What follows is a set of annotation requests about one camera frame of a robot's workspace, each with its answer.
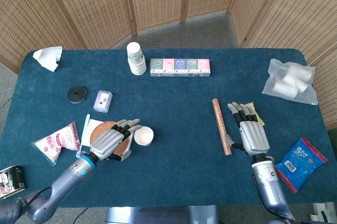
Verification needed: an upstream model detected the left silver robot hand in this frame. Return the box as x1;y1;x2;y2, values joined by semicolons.
90;118;142;162

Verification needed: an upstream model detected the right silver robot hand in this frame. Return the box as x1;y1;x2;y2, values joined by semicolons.
225;102;271;157

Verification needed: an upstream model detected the white paper cup blue print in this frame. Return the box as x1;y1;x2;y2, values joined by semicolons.
133;126;155;147

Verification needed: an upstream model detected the round woven rattan coaster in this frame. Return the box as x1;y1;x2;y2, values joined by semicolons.
90;120;131;157

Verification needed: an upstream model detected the yellow-green snack bag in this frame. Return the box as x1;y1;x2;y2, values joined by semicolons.
247;102;265;127

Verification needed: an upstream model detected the flat white box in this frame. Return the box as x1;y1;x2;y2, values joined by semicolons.
80;118;132;159

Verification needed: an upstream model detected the light blue toothbrush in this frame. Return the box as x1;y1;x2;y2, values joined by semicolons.
75;114;91;158

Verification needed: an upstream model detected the brown wooden rolling pin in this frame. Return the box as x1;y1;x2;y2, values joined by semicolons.
212;98;233;156

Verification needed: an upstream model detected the clear purple plastic box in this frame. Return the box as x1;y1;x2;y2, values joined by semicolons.
93;90;113;114

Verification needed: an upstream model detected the pink and white bag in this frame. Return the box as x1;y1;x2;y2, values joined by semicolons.
31;121;81;166

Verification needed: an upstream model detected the blue snack bag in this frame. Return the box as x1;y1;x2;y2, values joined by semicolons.
274;137;329;195

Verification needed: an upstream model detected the black tape roll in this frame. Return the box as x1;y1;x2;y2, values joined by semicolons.
67;85;87;104

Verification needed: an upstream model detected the clear bag of white rolls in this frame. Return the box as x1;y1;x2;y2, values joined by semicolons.
261;58;319;106

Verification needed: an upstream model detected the blue tablecloth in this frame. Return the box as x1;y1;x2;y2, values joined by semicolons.
0;48;337;208

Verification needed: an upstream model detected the stack of white paper cups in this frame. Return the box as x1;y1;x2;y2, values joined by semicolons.
126;42;147;76

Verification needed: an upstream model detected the blue-grey robot torso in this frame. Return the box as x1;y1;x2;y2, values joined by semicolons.
105;205;219;224

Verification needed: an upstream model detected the multicolour tissue packet bundle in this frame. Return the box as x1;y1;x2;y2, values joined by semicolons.
150;58;211;77

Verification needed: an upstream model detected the black and silver can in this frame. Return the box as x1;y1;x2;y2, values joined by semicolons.
0;165;26;200

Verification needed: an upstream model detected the white equipment on floor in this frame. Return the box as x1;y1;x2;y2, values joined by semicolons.
309;201;337;224

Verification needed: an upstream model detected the crumpled white tissue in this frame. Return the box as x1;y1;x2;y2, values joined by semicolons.
32;46;63;73

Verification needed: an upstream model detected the woven rattan folding screen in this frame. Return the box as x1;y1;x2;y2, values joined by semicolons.
0;0;337;130

